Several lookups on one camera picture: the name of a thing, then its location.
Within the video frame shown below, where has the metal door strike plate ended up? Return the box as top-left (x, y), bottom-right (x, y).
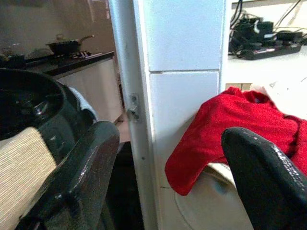
top-left (126, 93), bottom-right (141, 124)

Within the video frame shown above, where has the beige striped cloth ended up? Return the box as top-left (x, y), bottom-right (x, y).
top-left (0, 126), bottom-right (59, 230)

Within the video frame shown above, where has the gas stove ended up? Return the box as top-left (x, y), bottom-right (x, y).
top-left (55, 50), bottom-right (93, 60)

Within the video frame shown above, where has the black frying pan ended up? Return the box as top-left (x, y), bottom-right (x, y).
top-left (45, 34), bottom-right (95, 55)

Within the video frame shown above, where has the red towel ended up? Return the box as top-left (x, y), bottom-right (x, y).
top-left (165, 86), bottom-right (307, 196)

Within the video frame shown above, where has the black kitchen counter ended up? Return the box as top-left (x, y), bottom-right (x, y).
top-left (0, 50), bottom-right (115, 77)

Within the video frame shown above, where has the black power strip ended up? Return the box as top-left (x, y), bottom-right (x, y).
top-left (227, 16), bottom-right (303, 60)

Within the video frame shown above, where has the white washing machine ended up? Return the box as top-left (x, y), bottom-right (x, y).
top-left (153, 82), bottom-right (307, 230)

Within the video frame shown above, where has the white kitchen cabinet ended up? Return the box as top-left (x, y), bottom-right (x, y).
top-left (57, 58), bottom-right (123, 124)

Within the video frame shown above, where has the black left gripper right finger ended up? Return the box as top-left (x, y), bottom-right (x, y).
top-left (221, 126), bottom-right (307, 230)

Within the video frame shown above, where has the white door frame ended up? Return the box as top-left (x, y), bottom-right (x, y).
top-left (108, 0), bottom-right (159, 230)

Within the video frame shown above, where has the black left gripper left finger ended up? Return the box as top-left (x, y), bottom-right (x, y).
top-left (14, 120), bottom-right (120, 230)

